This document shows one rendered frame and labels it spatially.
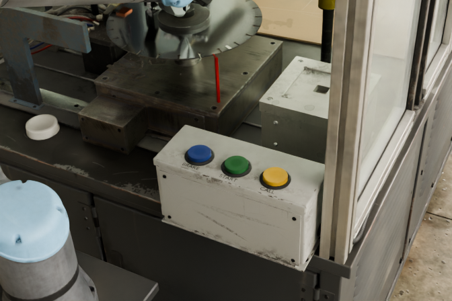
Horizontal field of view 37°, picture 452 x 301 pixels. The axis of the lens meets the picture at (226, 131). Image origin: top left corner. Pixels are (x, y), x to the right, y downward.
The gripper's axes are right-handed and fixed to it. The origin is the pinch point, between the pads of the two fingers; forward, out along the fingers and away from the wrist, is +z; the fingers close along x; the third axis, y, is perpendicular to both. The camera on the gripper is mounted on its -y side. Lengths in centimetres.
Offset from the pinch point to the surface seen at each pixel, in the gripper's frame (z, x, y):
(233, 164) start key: -12.4, 26.1, -29.5
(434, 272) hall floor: 100, 2, -69
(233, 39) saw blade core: 1.4, 0.5, -11.7
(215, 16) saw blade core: 6.3, -4.7, -3.4
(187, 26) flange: 1.9, 1.8, -1.6
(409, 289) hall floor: 96, 11, -64
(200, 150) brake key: -10.9, 26.1, -22.9
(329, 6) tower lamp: 5.3, -16.8, -24.1
